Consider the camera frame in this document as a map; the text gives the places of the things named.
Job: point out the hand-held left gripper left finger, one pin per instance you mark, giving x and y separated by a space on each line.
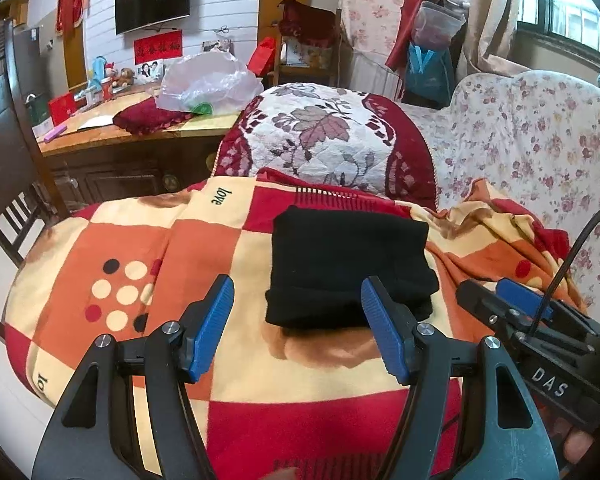
212 325

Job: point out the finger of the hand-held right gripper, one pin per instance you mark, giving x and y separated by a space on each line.
522 296
485 307

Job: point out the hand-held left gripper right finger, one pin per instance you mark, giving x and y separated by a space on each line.
382 330

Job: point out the black pants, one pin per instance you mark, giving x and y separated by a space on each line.
340 260

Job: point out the person's right hand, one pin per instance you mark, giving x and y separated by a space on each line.
577 447

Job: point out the checked red orange blanket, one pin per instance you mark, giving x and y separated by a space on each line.
129 240

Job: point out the floral covered sofa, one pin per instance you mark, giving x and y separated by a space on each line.
530 150

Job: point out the red floral quilted cover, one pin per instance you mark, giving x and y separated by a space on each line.
320 125

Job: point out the dark red cloth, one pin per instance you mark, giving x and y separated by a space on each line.
144 117

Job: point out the wooden desk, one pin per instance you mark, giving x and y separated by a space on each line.
104 135

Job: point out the white paper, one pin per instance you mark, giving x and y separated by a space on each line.
95 122

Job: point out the blue bag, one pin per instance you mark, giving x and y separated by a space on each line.
425 75

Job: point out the clear plastic bag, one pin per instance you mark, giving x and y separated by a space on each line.
204 80

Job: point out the pink case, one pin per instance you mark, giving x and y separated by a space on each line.
55 133

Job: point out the brown teddy bear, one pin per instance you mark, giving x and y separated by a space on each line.
124 77

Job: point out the red box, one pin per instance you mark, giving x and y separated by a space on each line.
62 108

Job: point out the red gift bag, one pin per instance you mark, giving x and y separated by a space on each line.
261 57

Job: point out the blue toy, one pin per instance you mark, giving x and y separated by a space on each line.
97 77

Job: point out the green box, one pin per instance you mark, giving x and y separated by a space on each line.
37 110

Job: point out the dark wooden chair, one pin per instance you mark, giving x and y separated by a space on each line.
9 135

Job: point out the light wooden chair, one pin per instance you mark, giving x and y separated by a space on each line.
305 60

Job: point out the clear plastic container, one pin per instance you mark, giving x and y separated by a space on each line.
437 22

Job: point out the beige curtain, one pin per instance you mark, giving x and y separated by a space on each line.
490 10

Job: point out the red hanging garment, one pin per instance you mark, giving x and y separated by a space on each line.
405 25

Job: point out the dark red chair cover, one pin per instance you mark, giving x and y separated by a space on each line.
307 22

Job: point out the floral cabinet cover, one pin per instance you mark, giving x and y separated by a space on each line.
375 10

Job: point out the photo frame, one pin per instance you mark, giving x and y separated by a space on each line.
149 71

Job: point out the small wall photo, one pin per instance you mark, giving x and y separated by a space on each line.
215 46

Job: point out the red wall banner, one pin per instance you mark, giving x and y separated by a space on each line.
157 46

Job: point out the wall television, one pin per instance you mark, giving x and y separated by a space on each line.
152 2

